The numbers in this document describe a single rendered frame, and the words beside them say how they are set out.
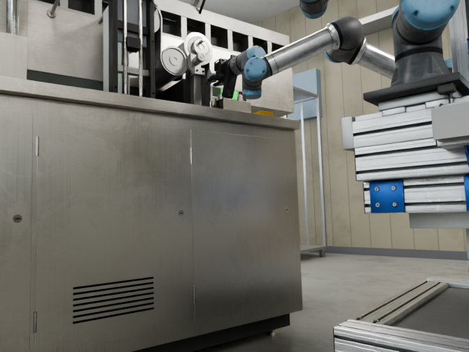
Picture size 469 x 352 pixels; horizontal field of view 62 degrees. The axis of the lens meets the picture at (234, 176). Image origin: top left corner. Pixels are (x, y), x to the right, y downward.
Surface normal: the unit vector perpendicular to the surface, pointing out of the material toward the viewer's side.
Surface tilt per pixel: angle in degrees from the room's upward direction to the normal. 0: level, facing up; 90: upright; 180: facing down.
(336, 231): 90
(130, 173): 90
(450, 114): 90
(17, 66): 90
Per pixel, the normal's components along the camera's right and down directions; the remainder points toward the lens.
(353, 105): -0.66, -0.04
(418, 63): -0.43, -0.36
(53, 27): 0.58, -0.09
